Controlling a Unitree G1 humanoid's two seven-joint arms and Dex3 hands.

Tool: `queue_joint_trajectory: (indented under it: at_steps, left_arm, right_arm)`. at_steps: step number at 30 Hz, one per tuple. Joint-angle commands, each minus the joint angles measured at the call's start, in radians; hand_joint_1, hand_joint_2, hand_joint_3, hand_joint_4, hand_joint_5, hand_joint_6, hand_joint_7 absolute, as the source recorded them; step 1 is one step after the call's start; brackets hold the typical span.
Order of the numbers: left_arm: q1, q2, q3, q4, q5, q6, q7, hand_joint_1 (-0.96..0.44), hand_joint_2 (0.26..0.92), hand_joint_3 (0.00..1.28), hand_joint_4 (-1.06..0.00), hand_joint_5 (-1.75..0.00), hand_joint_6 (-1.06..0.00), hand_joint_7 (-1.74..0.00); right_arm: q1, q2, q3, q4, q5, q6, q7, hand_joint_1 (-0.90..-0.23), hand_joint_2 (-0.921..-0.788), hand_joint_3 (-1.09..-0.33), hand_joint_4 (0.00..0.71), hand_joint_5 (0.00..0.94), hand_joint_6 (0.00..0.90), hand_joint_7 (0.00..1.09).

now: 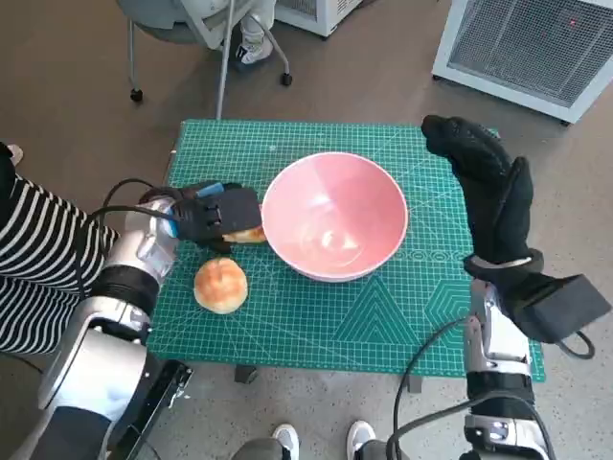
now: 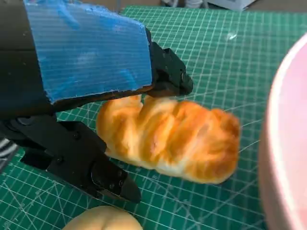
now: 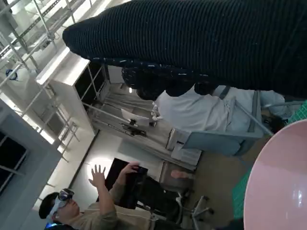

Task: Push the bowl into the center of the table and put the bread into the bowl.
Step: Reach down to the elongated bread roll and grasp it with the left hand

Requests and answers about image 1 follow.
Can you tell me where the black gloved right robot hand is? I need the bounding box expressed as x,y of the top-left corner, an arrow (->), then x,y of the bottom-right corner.
420,114 -> 535,265

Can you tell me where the bare left robot hand blue tape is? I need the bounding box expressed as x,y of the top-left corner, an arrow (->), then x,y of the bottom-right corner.
145,180 -> 263,255

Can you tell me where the braided toy bread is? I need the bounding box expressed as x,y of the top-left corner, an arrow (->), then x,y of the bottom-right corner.
222,225 -> 267,244

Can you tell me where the round toy bread bun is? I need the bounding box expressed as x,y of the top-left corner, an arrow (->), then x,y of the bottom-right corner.
193,257 -> 249,315

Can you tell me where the pink bowl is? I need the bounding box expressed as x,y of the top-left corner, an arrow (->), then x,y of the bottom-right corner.
261,151 -> 410,283

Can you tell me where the green cutting mat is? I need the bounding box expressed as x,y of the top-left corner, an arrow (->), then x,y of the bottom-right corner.
145,118 -> 547,383

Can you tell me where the white appliance with mesh grille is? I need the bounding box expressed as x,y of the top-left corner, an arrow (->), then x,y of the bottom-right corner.
430,0 -> 613,127

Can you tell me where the person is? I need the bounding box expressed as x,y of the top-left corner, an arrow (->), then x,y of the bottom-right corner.
191,0 -> 278,66
234,420 -> 398,460
0,141 -> 121,356

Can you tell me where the grey office chair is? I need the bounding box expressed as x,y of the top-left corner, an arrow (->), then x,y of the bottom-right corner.
116,0 -> 294,121

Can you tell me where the black panel white edge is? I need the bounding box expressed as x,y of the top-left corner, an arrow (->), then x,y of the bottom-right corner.
114,358 -> 195,460

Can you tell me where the white vented cabinet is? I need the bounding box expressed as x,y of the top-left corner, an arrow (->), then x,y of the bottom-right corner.
275,0 -> 366,38

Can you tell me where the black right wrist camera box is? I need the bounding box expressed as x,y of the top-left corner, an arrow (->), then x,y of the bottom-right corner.
507,273 -> 613,344

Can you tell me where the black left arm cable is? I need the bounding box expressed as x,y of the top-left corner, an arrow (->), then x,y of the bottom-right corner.
71,177 -> 167,301

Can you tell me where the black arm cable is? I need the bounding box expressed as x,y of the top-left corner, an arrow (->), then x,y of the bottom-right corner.
71,177 -> 167,301
388,315 -> 480,460

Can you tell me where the black camera cable loop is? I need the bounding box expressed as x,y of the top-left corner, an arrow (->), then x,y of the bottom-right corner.
557,329 -> 597,360

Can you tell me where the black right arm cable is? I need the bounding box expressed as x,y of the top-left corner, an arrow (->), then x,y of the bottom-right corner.
388,315 -> 480,460

